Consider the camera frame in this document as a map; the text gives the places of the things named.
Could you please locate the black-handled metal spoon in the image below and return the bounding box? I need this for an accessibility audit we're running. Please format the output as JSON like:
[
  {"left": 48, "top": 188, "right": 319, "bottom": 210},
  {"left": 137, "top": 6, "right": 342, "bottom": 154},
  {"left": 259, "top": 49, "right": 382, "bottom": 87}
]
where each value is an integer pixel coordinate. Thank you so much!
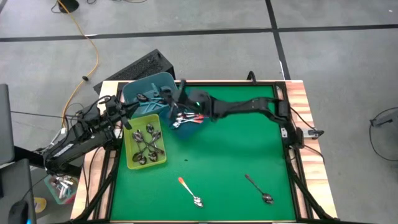
[
  {"left": 138, "top": 130, "right": 159, "bottom": 162},
  {"left": 136, "top": 129, "right": 162, "bottom": 156},
  {"left": 135, "top": 134, "right": 147, "bottom": 165},
  {"left": 132, "top": 130, "right": 165, "bottom": 155},
  {"left": 244, "top": 173, "right": 275, "bottom": 205},
  {"left": 132, "top": 134, "right": 159, "bottom": 162},
  {"left": 146, "top": 123, "right": 160, "bottom": 154}
]

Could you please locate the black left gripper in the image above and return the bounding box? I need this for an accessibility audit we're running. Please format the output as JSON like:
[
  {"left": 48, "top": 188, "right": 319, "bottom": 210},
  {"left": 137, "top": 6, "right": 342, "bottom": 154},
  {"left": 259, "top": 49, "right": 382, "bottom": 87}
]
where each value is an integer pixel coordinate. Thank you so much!
[{"left": 104, "top": 95, "right": 141, "bottom": 131}]

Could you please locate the yellow tape roll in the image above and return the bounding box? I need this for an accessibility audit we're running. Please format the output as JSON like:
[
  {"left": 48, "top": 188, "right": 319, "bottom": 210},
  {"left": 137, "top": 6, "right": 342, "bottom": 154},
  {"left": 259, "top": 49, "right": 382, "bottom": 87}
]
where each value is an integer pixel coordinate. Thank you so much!
[{"left": 33, "top": 197, "right": 48, "bottom": 215}]

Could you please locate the teal basket with items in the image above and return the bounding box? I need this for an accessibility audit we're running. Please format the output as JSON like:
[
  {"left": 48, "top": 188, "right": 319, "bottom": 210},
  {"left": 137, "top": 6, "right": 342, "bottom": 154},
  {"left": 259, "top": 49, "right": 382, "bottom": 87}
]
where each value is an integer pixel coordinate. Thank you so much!
[{"left": 43, "top": 174, "right": 79, "bottom": 205}]

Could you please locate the translucent yellow-green plastic bin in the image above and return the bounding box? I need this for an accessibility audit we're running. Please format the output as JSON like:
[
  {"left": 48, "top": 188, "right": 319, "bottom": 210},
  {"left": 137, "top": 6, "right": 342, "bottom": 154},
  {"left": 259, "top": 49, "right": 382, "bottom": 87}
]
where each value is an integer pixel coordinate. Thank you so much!
[{"left": 123, "top": 113, "right": 168, "bottom": 170}]

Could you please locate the grey-blue plastic bin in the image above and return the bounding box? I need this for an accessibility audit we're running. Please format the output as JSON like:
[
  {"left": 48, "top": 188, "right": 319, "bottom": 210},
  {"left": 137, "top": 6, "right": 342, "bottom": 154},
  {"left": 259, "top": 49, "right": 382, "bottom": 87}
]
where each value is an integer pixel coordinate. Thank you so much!
[{"left": 122, "top": 72, "right": 178, "bottom": 119}]

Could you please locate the blue shallow plastic bin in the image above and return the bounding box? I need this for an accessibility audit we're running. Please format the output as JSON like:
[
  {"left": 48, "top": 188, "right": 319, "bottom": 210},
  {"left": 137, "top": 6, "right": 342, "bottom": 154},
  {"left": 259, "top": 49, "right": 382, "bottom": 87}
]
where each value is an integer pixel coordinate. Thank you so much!
[{"left": 167, "top": 90, "right": 213, "bottom": 140}]

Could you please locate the black round floor base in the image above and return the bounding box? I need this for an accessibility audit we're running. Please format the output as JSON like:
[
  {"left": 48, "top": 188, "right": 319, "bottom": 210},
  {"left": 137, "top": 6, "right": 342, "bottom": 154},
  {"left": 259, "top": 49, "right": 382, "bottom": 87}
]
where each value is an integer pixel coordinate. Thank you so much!
[{"left": 57, "top": 0, "right": 80, "bottom": 14}]

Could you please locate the dark grey desk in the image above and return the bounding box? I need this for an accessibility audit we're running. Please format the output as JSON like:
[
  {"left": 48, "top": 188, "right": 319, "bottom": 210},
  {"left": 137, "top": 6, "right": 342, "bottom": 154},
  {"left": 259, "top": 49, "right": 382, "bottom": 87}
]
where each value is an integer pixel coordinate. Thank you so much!
[{"left": 0, "top": 157, "right": 37, "bottom": 224}]

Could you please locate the wooden table side board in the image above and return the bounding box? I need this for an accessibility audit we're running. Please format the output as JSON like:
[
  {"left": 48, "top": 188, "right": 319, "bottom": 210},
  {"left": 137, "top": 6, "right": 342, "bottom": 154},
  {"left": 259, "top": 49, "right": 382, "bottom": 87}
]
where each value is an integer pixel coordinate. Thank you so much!
[
  {"left": 284, "top": 80, "right": 338, "bottom": 218},
  {"left": 70, "top": 80, "right": 125, "bottom": 220}
]

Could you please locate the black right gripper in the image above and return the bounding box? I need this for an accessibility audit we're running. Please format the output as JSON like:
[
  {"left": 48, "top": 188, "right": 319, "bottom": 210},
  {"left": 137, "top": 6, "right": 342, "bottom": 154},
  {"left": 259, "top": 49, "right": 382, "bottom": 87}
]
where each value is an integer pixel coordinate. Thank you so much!
[{"left": 160, "top": 86, "right": 191, "bottom": 124}]

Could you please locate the black computer mouse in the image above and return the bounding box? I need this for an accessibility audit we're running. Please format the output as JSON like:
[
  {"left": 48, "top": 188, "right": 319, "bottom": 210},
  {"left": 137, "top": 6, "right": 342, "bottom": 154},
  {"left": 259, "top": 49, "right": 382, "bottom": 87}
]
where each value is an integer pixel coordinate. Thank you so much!
[{"left": 7, "top": 200, "right": 31, "bottom": 224}]

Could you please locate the black cable loop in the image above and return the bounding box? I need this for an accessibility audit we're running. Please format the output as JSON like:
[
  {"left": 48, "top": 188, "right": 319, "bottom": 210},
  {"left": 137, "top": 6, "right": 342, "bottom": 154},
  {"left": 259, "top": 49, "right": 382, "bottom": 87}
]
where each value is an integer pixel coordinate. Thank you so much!
[{"left": 246, "top": 70, "right": 259, "bottom": 85}]

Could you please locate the grey box with cable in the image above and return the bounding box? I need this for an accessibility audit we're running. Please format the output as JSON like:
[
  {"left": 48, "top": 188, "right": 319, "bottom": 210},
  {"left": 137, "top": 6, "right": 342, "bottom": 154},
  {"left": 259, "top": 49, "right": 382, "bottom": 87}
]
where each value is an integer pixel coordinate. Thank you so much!
[{"left": 280, "top": 126, "right": 325, "bottom": 140}]

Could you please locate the black wire stool base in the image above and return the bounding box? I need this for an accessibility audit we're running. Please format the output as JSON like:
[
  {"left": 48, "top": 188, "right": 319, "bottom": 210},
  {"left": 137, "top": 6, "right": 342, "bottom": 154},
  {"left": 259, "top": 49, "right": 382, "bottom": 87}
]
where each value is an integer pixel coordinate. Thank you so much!
[{"left": 369, "top": 106, "right": 398, "bottom": 162}]

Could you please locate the black floor beam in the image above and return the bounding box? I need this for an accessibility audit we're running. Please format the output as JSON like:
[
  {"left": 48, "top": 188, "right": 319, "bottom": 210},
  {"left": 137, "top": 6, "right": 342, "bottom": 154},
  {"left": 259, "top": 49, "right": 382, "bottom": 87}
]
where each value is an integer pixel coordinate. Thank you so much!
[{"left": 12, "top": 145, "right": 83, "bottom": 179}]

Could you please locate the orange floor cable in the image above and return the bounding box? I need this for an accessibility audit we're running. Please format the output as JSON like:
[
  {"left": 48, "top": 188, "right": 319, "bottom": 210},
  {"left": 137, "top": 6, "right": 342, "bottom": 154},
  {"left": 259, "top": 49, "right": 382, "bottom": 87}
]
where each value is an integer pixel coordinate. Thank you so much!
[{"left": 57, "top": 0, "right": 100, "bottom": 127}]

